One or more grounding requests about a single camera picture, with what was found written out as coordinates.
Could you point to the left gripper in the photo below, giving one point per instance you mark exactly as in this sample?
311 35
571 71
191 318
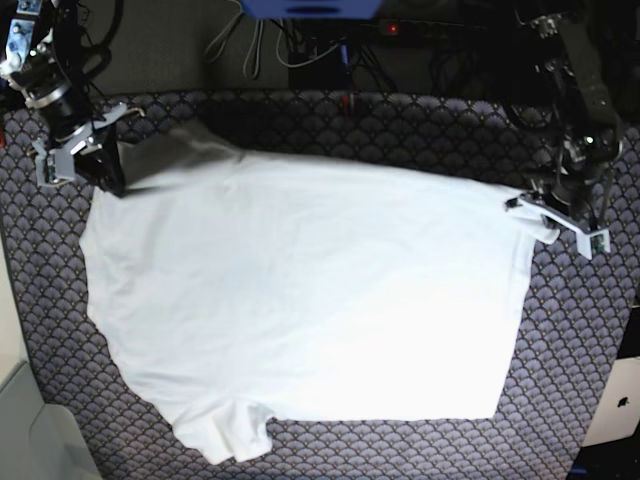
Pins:
568 196

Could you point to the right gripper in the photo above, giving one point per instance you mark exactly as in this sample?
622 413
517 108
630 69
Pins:
91 149

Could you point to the white T-shirt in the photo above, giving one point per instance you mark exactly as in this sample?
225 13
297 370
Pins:
236 286

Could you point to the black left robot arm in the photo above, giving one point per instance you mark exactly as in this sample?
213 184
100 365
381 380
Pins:
586 123

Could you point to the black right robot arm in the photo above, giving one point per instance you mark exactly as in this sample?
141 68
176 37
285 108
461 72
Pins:
48 65

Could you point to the black box under table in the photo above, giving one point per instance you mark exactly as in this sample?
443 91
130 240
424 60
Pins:
317 66

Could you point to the black power strip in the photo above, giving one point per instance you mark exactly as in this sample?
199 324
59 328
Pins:
415 31

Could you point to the grey plastic bin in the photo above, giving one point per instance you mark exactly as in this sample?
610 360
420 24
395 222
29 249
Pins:
39 440

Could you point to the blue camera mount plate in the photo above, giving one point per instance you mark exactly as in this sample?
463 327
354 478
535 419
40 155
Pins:
312 9

